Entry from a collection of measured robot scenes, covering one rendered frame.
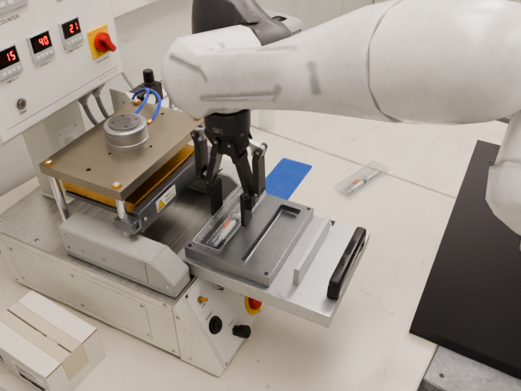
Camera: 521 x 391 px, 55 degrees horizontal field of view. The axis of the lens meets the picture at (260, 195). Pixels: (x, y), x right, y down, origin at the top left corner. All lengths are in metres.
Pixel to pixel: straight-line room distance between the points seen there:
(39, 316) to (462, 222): 0.85
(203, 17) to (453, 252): 0.68
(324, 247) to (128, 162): 0.38
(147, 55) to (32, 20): 0.88
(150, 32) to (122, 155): 0.90
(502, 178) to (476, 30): 0.12
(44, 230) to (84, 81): 0.31
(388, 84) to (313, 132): 1.24
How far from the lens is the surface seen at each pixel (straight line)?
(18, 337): 1.05
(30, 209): 1.16
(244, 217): 0.90
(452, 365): 1.09
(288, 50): 0.48
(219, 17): 0.70
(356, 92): 0.46
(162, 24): 1.82
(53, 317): 1.05
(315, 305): 0.83
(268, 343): 1.05
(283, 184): 1.43
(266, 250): 0.90
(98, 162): 0.93
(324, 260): 0.90
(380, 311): 1.13
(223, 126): 0.78
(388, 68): 0.43
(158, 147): 0.94
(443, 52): 0.41
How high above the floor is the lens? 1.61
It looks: 38 degrees down
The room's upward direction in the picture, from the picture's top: straight up
